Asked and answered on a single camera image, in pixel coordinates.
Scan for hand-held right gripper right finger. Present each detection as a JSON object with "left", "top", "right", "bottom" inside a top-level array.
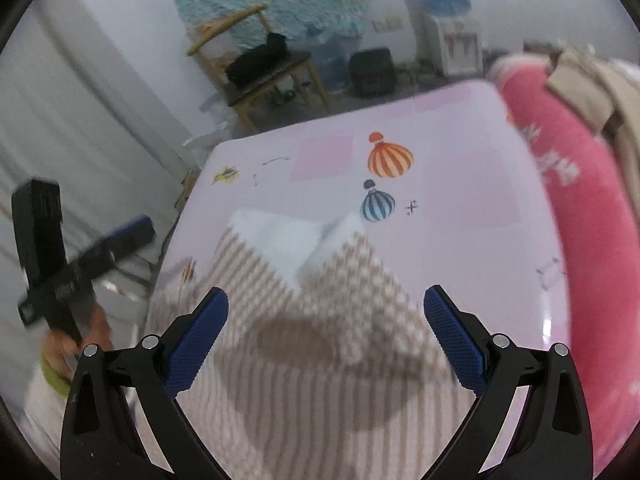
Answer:
[{"left": 423, "top": 285, "right": 595, "bottom": 480}]

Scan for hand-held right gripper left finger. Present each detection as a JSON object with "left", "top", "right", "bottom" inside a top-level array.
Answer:
[{"left": 60, "top": 287, "right": 230, "bottom": 480}]

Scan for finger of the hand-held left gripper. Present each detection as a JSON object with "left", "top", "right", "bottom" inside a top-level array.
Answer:
[{"left": 75, "top": 214, "right": 156, "bottom": 282}]

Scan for beige white checkered knit garment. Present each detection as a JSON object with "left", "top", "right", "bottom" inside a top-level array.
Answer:
[{"left": 147, "top": 209, "right": 481, "bottom": 480}]

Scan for beige clothes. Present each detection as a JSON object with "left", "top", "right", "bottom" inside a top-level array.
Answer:
[{"left": 545, "top": 47, "right": 640, "bottom": 201}]

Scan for person's left hand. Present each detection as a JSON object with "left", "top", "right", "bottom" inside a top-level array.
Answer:
[{"left": 40, "top": 302, "right": 115, "bottom": 381}]

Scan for white curtain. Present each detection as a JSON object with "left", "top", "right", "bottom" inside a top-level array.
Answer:
[{"left": 0, "top": 0, "right": 211, "bottom": 411}]

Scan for bed with pink printed sheet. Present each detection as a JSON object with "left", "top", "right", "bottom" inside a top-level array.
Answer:
[{"left": 145, "top": 80, "right": 571, "bottom": 480}]

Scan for pink blanket with white print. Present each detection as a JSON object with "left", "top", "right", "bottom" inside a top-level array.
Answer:
[{"left": 487, "top": 52, "right": 640, "bottom": 480}]

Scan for wooden chair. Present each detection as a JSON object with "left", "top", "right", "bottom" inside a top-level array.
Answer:
[{"left": 187, "top": 4, "right": 331, "bottom": 133}]

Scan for black bag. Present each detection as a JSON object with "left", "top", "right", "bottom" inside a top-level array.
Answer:
[{"left": 226, "top": 32, "right": 288, "bottom": 86}]

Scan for small clear water jug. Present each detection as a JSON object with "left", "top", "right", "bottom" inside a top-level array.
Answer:
[{"left": 312, "top": 40, "right": 351, "bottom": 92}]

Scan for black box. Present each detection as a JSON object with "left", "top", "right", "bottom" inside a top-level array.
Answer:
[{"left": 348, "top": 47, "right": 396, "bottom": 97}]

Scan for white water dispenser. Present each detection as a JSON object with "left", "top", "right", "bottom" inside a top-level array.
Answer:
[{"left": 407, "top": 0, "right": 483, "bottom": 78}]

